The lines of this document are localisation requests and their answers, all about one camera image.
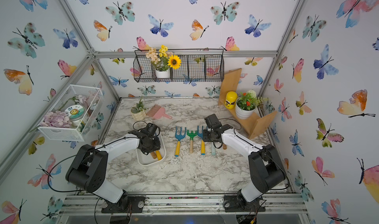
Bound blue rake yellow handle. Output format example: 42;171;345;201
197;126;205;156

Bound white storage box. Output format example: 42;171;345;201
136;135;167;167

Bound green rake wooden handle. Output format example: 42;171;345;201
187;130;197;154

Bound blue fork yellow handle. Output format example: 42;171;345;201
175;126;187;157

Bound light teal hand fork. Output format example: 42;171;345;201
211;144;216;156

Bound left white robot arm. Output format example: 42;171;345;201
66;123;161;204

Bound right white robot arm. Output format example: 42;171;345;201
203;114;286;203

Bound pink hand brush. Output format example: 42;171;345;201
146;104;172;119

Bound small succulent pot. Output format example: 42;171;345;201
130;98;146;121

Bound yellow jar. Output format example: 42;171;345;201
224;91;238;109

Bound wooden corner shelf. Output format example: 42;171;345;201
218;68;277;140

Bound white pot red flowers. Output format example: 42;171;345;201
235;90;263;119

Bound round green tin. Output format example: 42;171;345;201
65;104;85;120

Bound white pot with sunflower bouquet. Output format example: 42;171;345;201
145;45;182;79

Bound purple artificial flowers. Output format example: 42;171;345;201
39;111;72;128

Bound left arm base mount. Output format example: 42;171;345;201
101;194;146;214

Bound black wire wall basket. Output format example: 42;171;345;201
131;49;225;84

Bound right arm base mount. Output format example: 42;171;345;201
223;194;265;213

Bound white wire side basket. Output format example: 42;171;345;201
37;85;104;142

